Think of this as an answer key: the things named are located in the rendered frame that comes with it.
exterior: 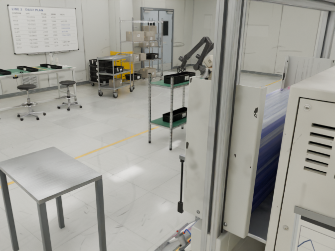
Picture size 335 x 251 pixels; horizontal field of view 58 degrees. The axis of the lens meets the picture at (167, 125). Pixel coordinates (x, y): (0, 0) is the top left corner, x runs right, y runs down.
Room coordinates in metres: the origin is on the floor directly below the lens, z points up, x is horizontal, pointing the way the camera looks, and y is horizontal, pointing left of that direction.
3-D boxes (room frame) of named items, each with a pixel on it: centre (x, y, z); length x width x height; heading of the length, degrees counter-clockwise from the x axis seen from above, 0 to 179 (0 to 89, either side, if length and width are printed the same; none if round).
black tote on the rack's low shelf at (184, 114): (4.58, -0.16, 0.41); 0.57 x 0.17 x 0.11; 141
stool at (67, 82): (6.29, 2.12, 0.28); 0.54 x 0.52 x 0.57; 74
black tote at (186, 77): (4.54, -0.18, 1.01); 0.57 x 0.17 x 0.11; 141
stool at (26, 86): (5.54, 2.62, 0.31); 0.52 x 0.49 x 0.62; 141
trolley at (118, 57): (7.61, 1.34, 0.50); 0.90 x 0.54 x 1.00; 156
